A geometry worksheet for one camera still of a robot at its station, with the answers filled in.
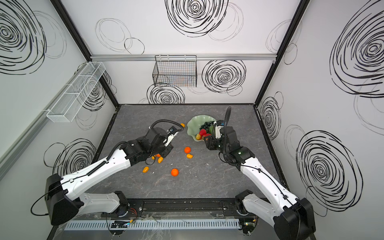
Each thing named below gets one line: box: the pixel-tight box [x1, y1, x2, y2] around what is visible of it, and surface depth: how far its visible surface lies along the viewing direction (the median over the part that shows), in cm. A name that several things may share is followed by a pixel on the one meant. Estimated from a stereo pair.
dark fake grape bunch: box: [199, 121, 215, 134], surface depth 103 cm
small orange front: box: [171, 168, 179, 177], surface depth 86 cm
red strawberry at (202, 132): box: [199, 128, 207, 136], surface depth 99 cm
